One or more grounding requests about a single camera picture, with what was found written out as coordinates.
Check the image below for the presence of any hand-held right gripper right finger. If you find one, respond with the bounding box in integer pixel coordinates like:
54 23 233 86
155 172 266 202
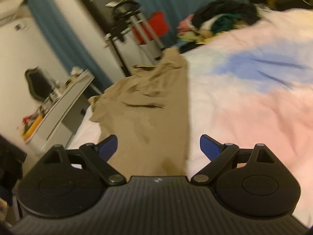
191 134 277 186

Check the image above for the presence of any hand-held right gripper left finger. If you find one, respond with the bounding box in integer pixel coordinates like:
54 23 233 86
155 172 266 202
42 135 127 186

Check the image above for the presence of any khaki printed t-shirt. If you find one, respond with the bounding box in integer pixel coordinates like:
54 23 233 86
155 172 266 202
88 47 192 177

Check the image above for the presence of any white dressing table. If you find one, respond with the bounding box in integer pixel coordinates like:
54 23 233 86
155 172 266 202
17 69 103 153

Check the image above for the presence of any pastel tie-dye bed blanket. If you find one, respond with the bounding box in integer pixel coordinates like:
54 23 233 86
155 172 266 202
66 7 313 228

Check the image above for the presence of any orange box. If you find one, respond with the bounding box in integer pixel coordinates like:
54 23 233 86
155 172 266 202
22 115 46 143

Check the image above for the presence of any tissue box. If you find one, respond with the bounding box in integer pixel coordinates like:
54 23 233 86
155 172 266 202
69 66 84 77

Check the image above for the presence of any dark cloth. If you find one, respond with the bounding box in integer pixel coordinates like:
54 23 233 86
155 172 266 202
0 135 28 206

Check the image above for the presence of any pale yellow garment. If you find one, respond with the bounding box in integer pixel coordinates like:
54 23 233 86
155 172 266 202
178 29 216 42

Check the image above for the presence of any narrow blue curtain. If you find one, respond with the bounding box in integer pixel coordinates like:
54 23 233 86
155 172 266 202
26 0 123 79

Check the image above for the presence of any pink garment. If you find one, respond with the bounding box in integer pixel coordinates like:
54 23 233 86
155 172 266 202
177 14 196 34

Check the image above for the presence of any dark green garment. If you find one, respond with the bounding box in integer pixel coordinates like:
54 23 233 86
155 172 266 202
211 13 243 34

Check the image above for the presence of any red cloth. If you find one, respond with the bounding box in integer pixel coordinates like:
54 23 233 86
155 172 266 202
133 11 171 46

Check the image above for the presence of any dark window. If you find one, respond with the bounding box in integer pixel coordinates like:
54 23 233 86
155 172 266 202
68 0 148 77

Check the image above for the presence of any black garment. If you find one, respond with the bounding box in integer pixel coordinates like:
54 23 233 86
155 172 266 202
193 0 260 28

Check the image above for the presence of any wavy frame mirror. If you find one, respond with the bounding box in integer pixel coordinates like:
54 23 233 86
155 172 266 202
24 66 58 102

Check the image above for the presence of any white panel with black frame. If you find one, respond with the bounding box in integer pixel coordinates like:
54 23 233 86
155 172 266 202
104 33 157 77

